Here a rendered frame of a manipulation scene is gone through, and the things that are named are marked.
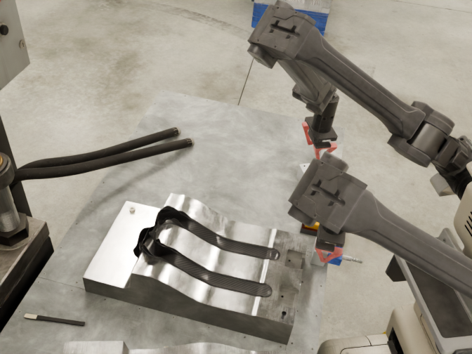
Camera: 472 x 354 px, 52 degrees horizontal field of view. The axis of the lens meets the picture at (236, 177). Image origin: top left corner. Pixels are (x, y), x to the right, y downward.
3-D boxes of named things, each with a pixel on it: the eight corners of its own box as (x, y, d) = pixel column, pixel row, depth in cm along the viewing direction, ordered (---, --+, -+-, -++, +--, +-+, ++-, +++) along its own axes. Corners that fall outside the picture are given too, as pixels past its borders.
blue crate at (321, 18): (325, 18, 422) (331, -6, 406) (322, 40, 392) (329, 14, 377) (257, 7, 426) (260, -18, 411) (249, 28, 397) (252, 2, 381)
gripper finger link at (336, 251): (309, 265, 123) (316, 242, 117) (312, 244, 129) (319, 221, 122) (335, 272, 123) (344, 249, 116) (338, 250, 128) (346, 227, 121)
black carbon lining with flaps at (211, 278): (280, 253, 121) (286, 230, 115) (268, 307, 110) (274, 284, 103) (149, 222, 125) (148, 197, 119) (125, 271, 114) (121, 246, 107)
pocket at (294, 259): (303, 262, 122) (305, 253, 120) (300, 279, 118) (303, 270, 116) (285, 258, 123) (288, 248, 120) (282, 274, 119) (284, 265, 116)
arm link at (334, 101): (332, 102, 126) (344, 93, 129) (311, 90, 129) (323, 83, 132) (326, 123, 131) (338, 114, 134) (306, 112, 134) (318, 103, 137)
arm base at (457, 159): (496, 173, 98) (467, 136, 107) (477, 156, 94) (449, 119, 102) (459, 198, 102) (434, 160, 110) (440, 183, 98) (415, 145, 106)
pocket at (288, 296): (297, 298, 114) (299, 289, 112) (293, 317, 111) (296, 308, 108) (278, 293, 115) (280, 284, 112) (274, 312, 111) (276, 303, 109)
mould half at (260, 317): (302, 258, 130) (312, 225, 120) (286, 345, 111) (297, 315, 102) (128, 215, 136) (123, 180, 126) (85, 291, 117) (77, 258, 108)
